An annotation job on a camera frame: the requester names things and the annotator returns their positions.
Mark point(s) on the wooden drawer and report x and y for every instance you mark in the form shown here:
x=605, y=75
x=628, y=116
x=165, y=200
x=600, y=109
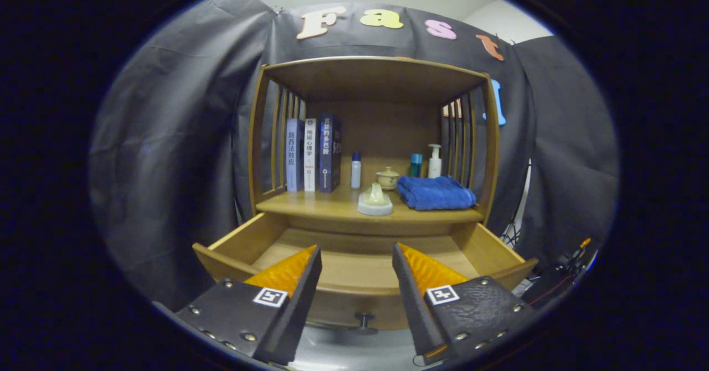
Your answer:
x=360, y=271

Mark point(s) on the blue towel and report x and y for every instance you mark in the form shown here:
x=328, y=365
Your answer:
x=437, y=194

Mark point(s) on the wooden countertop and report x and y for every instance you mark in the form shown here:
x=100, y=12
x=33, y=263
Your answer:
x=327, y=205

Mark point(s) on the dark blue book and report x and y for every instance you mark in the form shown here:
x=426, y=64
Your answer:
x=328, y=155

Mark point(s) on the white book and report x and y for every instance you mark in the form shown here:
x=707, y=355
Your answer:
x=310, y=155

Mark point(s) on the black backdrop cloth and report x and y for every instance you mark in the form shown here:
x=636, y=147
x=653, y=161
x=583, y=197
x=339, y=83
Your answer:
x=183, y=138

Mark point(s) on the white bottle blue cap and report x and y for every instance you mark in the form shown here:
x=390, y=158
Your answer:
x=356, y=174

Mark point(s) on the wooden cabinet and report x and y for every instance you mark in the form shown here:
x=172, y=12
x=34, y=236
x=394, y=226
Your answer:
x=382, y=127

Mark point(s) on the orange black tool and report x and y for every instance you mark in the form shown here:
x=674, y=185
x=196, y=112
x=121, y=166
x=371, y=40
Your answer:
x=582, y=243

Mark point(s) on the beige lidded teacup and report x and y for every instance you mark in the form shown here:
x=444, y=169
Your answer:
x=387, y=180

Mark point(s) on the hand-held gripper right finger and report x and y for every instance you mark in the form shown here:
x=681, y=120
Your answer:
x=418, y=310

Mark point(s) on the white pump bottle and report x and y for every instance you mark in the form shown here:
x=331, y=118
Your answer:
x=435, y=166

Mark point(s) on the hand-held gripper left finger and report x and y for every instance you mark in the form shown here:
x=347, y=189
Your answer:
x=296, y=310

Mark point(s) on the black tripod stand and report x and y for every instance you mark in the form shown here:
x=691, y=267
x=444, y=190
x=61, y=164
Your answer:
x=512, y=232

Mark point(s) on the light blue book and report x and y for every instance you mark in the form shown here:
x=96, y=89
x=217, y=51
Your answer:
x=294, y=155

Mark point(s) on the teal bottle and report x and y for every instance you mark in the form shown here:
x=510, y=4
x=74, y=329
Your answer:
x=415, y=166

